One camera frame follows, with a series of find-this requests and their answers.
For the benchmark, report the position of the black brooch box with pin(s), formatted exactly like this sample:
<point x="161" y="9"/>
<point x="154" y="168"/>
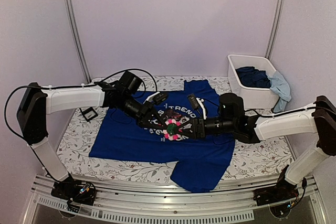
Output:
<point x="88" y="114"/>

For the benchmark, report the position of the blue printed t-shirt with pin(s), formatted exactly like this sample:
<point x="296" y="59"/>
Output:
<point x="200" y="163"/>

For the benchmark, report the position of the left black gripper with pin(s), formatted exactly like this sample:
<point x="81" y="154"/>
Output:
<point x="146" y="114"/>

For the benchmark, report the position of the white plastic bin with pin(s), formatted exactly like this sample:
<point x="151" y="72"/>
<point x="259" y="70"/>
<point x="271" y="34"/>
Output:
<point x="254" y="98"/>

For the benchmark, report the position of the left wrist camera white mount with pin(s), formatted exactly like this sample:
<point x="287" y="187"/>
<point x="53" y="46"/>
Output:
<point x="157" y="98"/>

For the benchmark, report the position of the floral table cloth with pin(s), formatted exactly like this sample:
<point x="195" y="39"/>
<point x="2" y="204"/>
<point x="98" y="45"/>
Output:
<point x="266" y="158"/>

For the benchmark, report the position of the left aluminium frame post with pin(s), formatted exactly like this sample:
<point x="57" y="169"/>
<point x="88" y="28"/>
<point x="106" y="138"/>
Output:
<point x="76" y="39"/>

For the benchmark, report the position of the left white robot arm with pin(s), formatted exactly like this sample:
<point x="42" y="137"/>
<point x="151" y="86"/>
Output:
<point x="38" y="102"/>

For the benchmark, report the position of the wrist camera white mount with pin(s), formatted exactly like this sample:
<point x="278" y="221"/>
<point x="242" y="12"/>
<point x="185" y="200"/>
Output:
<point x="157" y="98"/>
<point x="198" y="105"/>

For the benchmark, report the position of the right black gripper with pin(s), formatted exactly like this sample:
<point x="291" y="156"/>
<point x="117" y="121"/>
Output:
<point x="197" y="128"/>

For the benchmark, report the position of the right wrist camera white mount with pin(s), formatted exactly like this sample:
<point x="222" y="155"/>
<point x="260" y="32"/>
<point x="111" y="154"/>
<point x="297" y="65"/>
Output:
<point x="198" y="105"/>

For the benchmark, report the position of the pink flower brooch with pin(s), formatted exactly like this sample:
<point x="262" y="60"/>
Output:
<point x="171" y="133"/>

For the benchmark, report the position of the right aluminium frame post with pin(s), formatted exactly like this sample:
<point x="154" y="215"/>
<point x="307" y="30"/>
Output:
<point x="274" y="28"/>

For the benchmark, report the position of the aluminium frame post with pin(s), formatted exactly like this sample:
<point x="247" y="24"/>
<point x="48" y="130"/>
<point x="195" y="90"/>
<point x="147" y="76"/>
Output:
<point x="76" y="39"/>
<point x="274" y="28"/>

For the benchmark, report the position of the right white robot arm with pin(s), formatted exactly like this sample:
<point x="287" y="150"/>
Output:
<point x="318" y="117"/>

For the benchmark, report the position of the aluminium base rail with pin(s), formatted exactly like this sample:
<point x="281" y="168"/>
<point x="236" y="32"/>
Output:
<point x="232" y="201"/>

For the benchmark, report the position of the dark navy clothing in bin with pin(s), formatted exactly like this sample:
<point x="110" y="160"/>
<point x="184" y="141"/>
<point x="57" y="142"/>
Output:
<point x="253" y="78"/>

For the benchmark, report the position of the light blue cloth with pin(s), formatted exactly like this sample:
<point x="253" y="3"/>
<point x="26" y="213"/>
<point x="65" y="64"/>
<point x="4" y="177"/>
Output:
<point x="280" y="87"/>

